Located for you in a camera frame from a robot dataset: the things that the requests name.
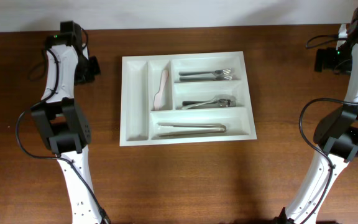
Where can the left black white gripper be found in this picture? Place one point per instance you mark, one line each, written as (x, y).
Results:
(96, 71)

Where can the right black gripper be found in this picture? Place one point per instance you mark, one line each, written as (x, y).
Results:
(327, 61)

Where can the pink handled utensil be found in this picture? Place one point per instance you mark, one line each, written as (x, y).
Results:
(158, 96)

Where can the dark metal knife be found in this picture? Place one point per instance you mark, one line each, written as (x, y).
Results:
(181, 125)
(201, 131)

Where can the metal fork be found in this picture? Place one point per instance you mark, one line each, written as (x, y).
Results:
(216, 73)
(204, 79)

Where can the large metal spoon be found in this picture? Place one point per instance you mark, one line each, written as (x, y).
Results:
(208, 106)
(220, 102)

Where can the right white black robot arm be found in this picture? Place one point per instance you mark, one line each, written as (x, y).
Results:
(335, 139)

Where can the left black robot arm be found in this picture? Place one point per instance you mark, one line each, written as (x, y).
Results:
(61, 123)

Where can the white plastic cutlery tray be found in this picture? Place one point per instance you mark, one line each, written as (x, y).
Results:
(141, 80)

